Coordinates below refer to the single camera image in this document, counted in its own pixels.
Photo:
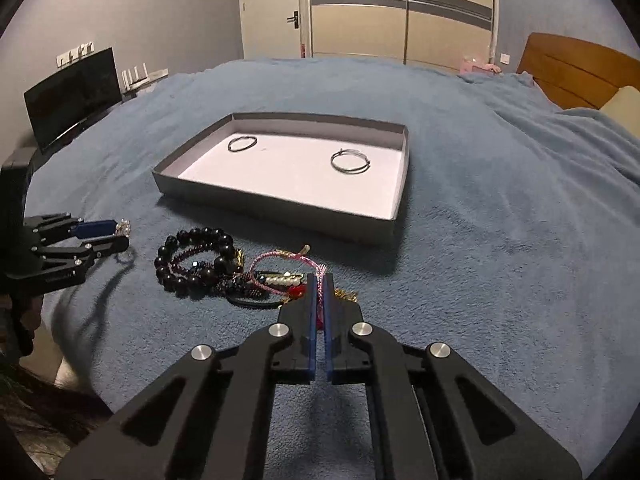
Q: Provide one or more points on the pale yellow pillow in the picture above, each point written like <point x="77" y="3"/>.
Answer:
<point x="625" y="105"/>

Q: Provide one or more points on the beige wardrobe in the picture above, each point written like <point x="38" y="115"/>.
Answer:
<point x="400" y="25"/>

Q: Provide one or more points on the white router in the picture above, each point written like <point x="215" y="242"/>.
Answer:
<point x="145" y="76"/>

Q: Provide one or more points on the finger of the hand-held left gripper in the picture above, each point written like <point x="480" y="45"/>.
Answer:
<point x="107" y="245"/>
<point x="95" y="229"/>

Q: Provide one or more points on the grey cardboard tray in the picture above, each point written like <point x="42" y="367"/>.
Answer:
<point x="300" y="180"/>

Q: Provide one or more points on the person's left hand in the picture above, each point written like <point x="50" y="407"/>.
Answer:
<point x="31" y="312"/>

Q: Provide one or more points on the white wall socket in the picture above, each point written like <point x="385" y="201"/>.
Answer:
<point x="505" y="58"/>

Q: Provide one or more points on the pink box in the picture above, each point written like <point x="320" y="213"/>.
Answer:
<point x="472" y="66"/>

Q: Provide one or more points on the white door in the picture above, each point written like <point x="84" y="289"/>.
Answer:
<point x="270" y="10"/>

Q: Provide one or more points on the white wall socket strip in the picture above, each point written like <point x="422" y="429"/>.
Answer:
<point x="75" y="54"/>

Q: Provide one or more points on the wooden headboard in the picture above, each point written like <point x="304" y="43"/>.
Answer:
<point x="575" y="70"/>

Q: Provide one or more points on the blue blanket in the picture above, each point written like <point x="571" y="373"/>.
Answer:
<point x="500" y="260"/>

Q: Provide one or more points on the black monitor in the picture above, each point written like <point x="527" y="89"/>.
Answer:
<point x="70" y="100"/>

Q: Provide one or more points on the white pipe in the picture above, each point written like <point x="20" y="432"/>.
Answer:
<point x="493" y="10"/>

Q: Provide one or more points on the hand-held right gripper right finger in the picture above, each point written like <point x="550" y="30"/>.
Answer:
<point x="328" y="330"/>

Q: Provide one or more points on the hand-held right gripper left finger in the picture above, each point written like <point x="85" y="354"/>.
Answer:
<point x="313" y="330"/>

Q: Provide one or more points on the pearl bar hair clip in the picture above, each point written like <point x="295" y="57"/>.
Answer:
<point x="280" y="278"/>

